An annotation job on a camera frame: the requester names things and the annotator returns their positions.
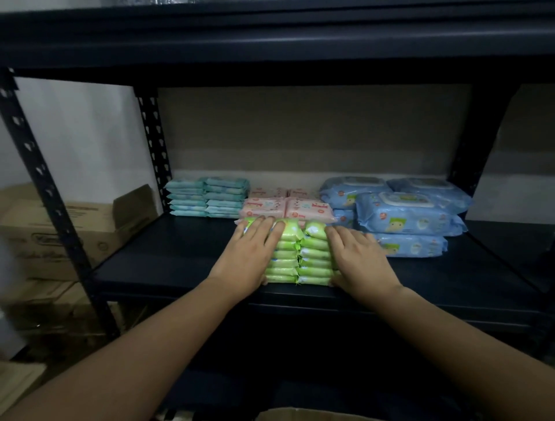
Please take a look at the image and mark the stack of teal wipes packets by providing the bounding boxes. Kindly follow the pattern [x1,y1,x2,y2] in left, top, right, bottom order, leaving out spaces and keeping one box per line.
[164,176,251,219]

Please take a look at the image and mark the printed cardboard box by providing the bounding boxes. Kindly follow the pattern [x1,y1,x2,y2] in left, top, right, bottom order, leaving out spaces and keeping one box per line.
[0,279,127,350]

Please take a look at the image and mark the person's right forearm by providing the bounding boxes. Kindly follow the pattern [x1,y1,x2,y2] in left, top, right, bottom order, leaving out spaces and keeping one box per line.
[376,284,555,421]

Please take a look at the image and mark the person's left hand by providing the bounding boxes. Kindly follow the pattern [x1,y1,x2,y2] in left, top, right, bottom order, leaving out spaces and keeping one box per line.
[207,215,287,301]

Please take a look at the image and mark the pile of large blue wipes packs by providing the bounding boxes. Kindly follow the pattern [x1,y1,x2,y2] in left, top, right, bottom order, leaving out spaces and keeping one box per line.
[319,175,474,258]

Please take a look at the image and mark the stack of green wipes packets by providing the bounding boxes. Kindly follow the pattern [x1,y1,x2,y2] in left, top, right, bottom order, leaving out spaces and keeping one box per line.
[234,217,343,287]

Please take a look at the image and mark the dark metal shelving rack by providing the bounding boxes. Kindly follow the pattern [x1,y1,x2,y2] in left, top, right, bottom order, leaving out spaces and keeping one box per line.
[0,0,555,417]

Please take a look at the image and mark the large open cardboard box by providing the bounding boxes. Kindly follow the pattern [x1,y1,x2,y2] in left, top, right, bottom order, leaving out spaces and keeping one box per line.
[0,183,160,281]

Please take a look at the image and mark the flat cardboard box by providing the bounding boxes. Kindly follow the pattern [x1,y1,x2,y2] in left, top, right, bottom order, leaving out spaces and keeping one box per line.
[0,361,47,415]

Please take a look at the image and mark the person's right hand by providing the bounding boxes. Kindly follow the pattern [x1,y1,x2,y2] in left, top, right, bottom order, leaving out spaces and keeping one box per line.
[325,225,405,301]

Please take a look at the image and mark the person's left forearm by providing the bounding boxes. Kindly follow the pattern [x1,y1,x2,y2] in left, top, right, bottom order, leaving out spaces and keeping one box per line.
[0,278,236,421]

